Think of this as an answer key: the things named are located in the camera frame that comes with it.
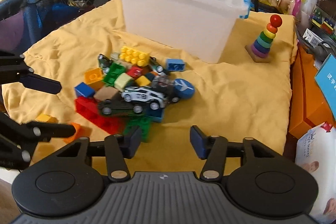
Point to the white diaper pack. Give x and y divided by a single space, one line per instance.
320 166

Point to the orange small block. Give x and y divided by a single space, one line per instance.
76 132

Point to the red printed cube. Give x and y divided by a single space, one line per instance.
135 72

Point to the white police toy car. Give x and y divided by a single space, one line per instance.
143 96

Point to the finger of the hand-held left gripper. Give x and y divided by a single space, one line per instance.
42 83
55 130

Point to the green studded building block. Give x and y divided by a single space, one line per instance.
139 127

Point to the white plastic storage bin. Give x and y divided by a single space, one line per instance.
173 16

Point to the orange box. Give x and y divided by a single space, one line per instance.
307 98

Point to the green wagon block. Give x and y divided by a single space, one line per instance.
114 73

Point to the white small printed box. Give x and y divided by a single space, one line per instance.
312 37

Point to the yellow small block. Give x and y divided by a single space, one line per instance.
47 118

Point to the tan wooden cube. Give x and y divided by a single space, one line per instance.
106 94

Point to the orange building block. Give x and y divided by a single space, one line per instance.
93 77

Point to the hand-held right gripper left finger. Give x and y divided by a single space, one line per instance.
134 141

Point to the pale yellow cube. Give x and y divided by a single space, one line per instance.
123 81

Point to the teal block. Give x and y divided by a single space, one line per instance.
150 76

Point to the yellow large studded block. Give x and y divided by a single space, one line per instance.
134 56

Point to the yellow quilted blanket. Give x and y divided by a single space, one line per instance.
236 98

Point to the light blue card box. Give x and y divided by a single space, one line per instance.
328 79

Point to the dark green toy car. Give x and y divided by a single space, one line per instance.
118 108

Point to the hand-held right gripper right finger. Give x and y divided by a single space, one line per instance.
198 141

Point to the blue small building block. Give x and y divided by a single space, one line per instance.
175 65

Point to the dark clear toy car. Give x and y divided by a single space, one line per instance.
162 83

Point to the blue brick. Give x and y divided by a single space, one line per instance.
157 116

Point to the blue disc with airplane print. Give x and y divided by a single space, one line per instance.
183 87

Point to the blue cube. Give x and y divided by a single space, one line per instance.
84 90

